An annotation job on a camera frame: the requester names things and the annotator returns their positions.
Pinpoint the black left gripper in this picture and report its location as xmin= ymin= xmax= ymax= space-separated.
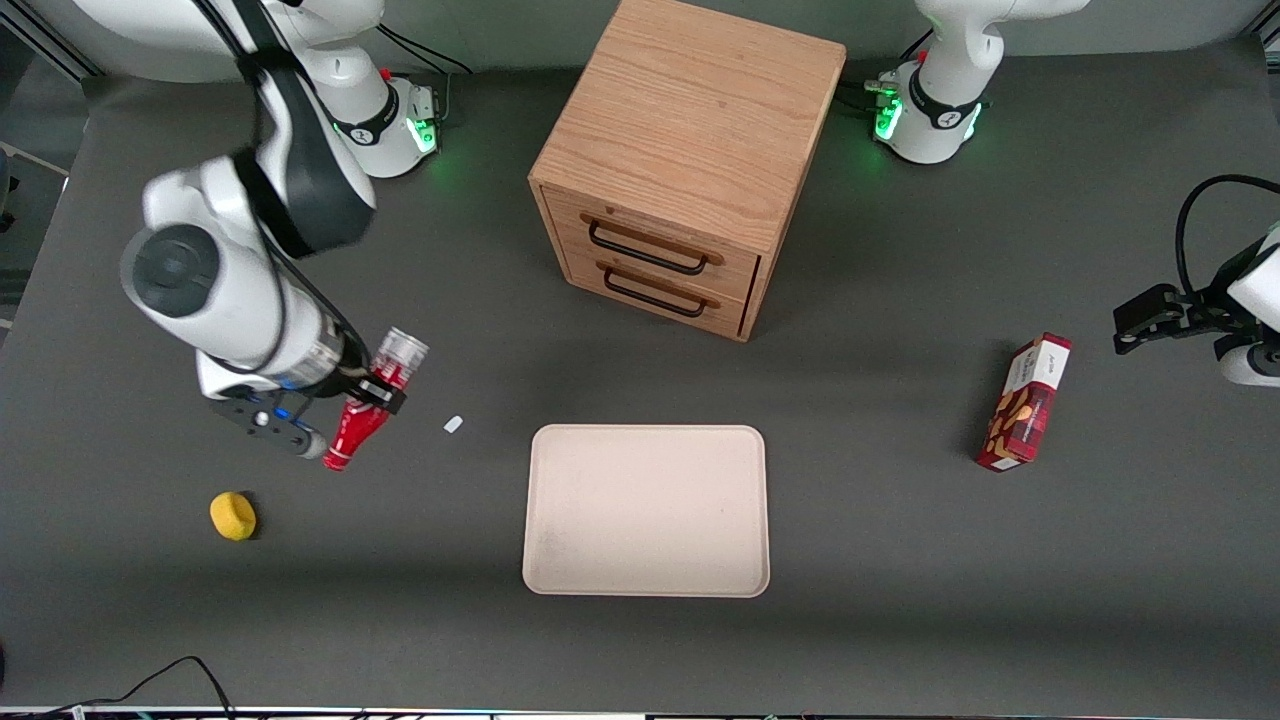
xmin=1113 ymin=285 xmax=1243 ymax=356

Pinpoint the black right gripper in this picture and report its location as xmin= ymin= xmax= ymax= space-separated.
xmin=320 ymin=333 xmax=408 ymax=414

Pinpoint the red coke bottle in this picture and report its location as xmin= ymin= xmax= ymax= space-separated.
xmin=322 ymin=327 xmax=429 ymax=472

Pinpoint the beige plastic tray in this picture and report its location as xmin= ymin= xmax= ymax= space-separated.
xmin=522 ymin=424 xmax=771 ymax=599

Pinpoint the red plaid cookie box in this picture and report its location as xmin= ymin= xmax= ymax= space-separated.
xmin=976 ymin=332 xmax=1073 ymax=473

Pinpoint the yellow round sponge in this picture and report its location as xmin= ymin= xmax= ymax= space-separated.
xmin=210 ymin=491 xmax=258 ymax=542

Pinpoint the wooden two-drawer cabinet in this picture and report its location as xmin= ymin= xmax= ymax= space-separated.
xmin=528 ymin=0 xmax=848 ymax=343

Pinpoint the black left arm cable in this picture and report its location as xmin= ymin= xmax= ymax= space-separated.
xmin=1174 ymin=174 xmax=1280 ymax=297

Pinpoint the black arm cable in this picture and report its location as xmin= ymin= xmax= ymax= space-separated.
xmin=190 ymin=0 xmax=373 ymax=401
xmin=1174 ymin=174 xmax=1280 ymax=297

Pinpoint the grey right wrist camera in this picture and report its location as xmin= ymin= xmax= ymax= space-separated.
xmin=210 ymin=393 xmax=329 ymax=461

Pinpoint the black drawer handle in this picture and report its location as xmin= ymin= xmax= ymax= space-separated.
xmin=597 ymin=258 xmax=721 ymax=319
xmin=580 ymin=212 xmax=725 ymax=276

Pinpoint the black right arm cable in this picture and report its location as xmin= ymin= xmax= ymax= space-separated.
xmin=190 ymin=0 xmax=373 ymax=401

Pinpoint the black cable at table edge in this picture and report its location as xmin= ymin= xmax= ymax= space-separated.
xmin=0 ymin=655 xmax=237 ymax=720

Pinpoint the black right base cable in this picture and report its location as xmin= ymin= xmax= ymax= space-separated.
xmin=375 ymin=22 xmax=473 ymax=77

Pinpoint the black base cable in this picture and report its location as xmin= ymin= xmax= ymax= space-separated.
xmin=375 ymin=22 xmax=473 ymax=77
xmin=838 ymin=28 xmax=936 ymax=113

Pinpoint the wooden drawer with black handle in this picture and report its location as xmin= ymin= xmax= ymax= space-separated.
xmin=543 ymin=185 xmax=763 ymax=301
xmin=560 ymin=245 xmax=751 ymax=339

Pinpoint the black left base cable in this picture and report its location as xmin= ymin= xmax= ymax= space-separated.
xmin=838 ymin=28 xmax=936 ymax=113

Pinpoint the aluminium frame rail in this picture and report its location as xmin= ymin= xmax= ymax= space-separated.
xmin=0 ymin=0 xmax=103 ymax=81

